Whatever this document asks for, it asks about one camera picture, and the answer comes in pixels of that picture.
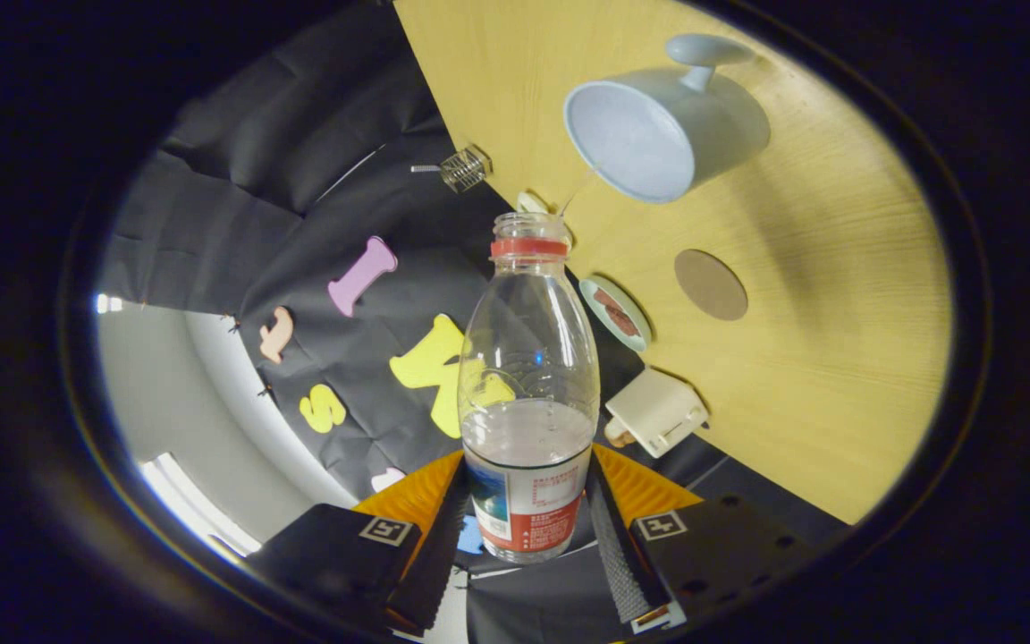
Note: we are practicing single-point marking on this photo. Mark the white toaster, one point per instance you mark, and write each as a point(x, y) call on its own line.
point(658, 411)

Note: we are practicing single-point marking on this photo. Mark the round brown coaster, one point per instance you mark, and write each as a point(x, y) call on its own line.
point(712, 284)

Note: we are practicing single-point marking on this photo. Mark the round pale green plate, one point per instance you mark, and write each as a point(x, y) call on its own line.
point(636, 338)

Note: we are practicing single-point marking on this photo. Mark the bread slice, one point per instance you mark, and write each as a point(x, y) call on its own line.
point(618, 436)

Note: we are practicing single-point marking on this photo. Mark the wooden table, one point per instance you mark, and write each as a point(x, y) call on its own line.
point(837, 358)

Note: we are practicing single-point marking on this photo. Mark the clear plastic juice bottle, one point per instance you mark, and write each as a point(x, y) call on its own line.
point(528, 429)

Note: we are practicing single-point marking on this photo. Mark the white cup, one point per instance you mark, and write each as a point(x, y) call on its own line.
point(712, 134)

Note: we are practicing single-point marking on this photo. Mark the ceiling light panel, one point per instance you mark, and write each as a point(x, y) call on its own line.
point(106, 303)
point(202, 510)

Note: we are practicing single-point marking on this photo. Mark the brown meat piece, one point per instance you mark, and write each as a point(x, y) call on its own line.
point(626, 322)
point(606, 300)

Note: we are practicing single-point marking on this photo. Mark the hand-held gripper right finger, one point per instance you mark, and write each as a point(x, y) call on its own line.
point(622, 572)

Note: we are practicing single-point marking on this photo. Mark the white divided dish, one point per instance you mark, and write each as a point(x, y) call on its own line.
point(531, 202)

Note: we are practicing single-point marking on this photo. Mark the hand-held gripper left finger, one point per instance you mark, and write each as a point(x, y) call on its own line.
point(434, 572)

